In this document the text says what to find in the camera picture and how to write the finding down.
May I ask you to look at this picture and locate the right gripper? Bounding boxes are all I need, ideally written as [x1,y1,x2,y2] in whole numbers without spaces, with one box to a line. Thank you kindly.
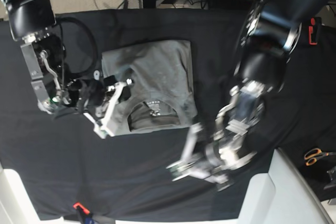
[20,34,135,126]

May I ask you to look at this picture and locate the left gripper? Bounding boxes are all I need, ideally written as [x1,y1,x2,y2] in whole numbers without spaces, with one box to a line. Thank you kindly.
[181,80,273,191]

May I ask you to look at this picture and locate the grey T-shirt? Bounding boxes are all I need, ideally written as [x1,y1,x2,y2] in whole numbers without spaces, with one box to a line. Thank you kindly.
[102,40,197,136]

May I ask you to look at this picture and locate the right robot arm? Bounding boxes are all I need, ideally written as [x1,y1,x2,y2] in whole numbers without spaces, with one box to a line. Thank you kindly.
[1,0,132,128]

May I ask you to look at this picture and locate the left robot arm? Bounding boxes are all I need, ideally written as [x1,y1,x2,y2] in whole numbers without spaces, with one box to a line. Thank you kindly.
[169,0,328,190]

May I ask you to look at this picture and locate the black table cloth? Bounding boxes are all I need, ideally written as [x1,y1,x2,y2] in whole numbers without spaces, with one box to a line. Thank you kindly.
[1,9,335,222]

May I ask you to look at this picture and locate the white box right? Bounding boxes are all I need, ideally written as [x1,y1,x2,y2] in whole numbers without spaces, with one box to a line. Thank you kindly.
[237,148,333,223]

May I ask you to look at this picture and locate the white box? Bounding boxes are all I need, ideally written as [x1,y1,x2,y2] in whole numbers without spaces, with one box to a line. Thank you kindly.
[237,148,333,223]
[0,163,65,224]

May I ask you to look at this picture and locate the red blue clamp bottom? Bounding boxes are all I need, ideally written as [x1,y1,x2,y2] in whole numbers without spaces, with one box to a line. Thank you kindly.
[73,202,96,224]

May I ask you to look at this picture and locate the black object right edge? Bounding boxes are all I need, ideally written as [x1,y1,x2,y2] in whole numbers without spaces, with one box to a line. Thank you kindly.
[323,166,336,190]

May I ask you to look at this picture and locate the white box left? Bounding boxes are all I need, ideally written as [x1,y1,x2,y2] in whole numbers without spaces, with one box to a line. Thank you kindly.
[0,163,65,224]

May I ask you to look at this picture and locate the red black clamp right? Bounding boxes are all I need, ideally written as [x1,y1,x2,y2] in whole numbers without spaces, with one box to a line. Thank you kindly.
[308,17,322,46]

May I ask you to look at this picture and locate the orange handled scissors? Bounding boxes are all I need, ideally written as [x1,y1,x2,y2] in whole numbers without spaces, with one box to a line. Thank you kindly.
[303,148,335,166]

